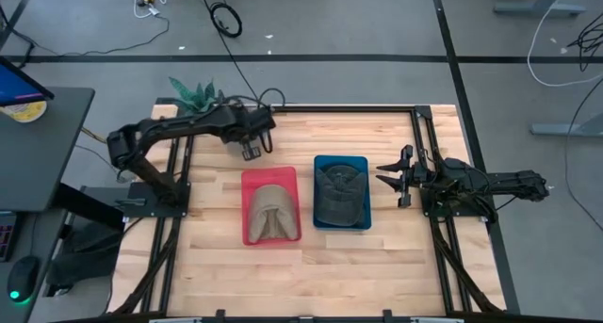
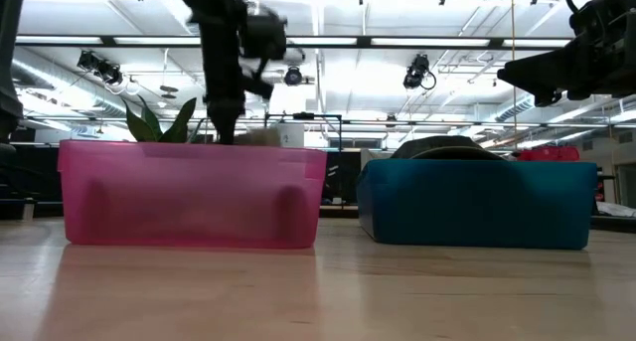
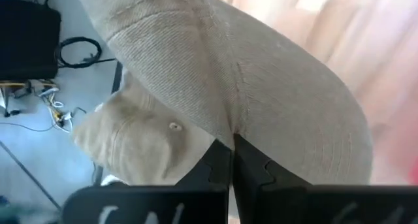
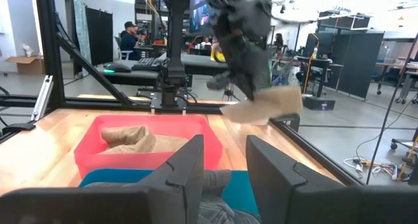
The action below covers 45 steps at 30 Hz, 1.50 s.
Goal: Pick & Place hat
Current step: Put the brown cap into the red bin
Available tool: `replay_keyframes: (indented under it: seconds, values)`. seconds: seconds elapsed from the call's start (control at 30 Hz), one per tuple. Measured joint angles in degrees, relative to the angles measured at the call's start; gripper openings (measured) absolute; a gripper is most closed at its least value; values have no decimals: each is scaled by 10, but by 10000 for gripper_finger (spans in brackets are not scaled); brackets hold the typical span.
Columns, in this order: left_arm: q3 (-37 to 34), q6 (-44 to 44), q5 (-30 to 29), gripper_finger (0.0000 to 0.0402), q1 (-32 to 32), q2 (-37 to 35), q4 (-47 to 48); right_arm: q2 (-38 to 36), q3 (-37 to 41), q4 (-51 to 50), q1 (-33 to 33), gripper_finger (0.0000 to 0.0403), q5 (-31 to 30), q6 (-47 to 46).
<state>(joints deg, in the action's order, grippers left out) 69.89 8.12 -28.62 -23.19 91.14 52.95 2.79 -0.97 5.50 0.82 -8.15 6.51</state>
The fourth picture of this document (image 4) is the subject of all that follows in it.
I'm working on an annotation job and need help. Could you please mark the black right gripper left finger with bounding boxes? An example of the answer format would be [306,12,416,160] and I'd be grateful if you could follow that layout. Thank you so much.
[138,134,206,224]

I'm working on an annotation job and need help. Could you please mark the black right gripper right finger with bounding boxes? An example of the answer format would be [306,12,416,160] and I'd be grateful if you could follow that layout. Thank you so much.
[244,135,344,224]

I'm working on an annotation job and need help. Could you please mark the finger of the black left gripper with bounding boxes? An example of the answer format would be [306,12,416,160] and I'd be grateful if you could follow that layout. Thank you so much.
[228,69,257,102]

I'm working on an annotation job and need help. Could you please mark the tan knit hat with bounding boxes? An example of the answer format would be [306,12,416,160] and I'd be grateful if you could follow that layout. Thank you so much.
[99,125,189,155]
[219,84,304,125]

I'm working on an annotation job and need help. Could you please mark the grey knit hat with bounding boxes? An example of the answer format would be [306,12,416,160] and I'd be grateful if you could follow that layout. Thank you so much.
[84,169,261,224]

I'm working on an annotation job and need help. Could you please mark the pink translucent plastic bin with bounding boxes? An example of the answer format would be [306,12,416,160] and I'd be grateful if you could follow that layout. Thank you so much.
[73,114,224,180]

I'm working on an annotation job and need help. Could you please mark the blue plastic bin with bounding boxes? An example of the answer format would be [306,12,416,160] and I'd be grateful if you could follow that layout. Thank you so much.
[78,167,261,217]

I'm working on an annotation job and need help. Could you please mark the large display screen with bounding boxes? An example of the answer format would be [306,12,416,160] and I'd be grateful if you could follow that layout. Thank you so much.
[189,0,217,36]

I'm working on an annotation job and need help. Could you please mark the dark grey desk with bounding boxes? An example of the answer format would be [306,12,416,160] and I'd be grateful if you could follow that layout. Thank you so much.
[103,52,230,87]

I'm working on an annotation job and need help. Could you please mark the black box on floor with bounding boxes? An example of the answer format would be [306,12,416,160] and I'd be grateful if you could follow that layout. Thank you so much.
[301,95,337,112]

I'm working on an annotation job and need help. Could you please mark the black keyboard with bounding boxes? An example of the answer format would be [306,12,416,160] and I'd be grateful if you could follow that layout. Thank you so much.
[131,56,163,72]

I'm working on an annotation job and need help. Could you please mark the person seated at desk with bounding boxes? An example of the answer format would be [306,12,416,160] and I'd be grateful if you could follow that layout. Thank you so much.
[118,20,142,61]

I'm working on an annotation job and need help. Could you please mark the black computer mouse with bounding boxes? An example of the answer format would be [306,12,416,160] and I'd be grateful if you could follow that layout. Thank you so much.
[103,61,133,74]

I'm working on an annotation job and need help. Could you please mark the black curtain panel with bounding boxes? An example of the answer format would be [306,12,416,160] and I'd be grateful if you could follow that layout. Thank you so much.
[85,6,114,67]

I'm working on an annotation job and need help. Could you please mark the silver aluminium extrusion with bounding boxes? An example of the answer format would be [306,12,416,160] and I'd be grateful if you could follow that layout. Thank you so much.
[30,74,54,122]

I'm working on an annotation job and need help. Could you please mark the cardboard box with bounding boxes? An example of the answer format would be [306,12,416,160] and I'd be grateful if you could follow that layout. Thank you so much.
[4,54,46,76]

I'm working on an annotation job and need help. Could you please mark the black table edge rail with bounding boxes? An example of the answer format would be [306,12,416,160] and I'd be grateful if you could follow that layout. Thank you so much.
[270,116,366,187]

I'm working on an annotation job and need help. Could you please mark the cables on floor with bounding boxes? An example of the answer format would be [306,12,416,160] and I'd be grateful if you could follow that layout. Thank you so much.
[342,154,398,182]

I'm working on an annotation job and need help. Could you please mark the dark partition wall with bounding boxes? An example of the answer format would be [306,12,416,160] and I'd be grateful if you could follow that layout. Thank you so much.
[332,30,385,100]

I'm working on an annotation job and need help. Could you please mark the black diagonal frame brace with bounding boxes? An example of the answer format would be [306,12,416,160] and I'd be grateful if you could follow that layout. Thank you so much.
[54,29,135,106]

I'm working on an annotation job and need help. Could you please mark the black vertical frame post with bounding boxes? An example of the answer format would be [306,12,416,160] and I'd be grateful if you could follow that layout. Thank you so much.
[33,0,67,110]

